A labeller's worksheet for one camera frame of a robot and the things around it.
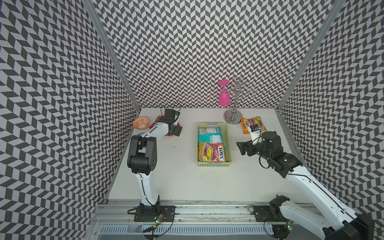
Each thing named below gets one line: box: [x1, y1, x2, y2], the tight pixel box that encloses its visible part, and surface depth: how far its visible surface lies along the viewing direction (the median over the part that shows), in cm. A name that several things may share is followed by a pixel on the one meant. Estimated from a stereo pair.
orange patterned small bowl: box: [133, 117, 150, 130], surface depth 110 cm
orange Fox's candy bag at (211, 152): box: [199, 141, 226, 162], surface depth 88 cm
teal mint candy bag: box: [198, 126, 224, 146], surface depth 97 cm
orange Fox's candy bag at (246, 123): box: [241, 116, 268, 134], surface depth 110 cm
